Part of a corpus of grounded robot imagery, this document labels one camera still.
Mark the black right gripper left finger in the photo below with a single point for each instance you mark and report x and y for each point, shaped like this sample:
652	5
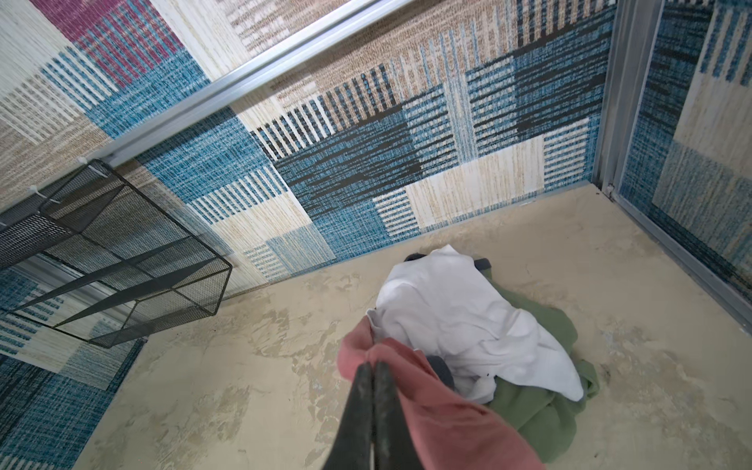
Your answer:
352	448

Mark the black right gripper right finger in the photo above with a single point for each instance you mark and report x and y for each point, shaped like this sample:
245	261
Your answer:
393	445

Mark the red cloth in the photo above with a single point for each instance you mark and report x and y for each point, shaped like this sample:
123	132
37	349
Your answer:
448	431

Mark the green cloth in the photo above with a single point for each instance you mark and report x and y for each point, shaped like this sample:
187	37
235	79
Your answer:
546	420

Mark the white cloth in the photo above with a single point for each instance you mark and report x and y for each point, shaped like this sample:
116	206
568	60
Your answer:
443	306

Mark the black wire mesh shelf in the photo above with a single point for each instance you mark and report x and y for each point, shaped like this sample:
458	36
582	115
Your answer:
94	258

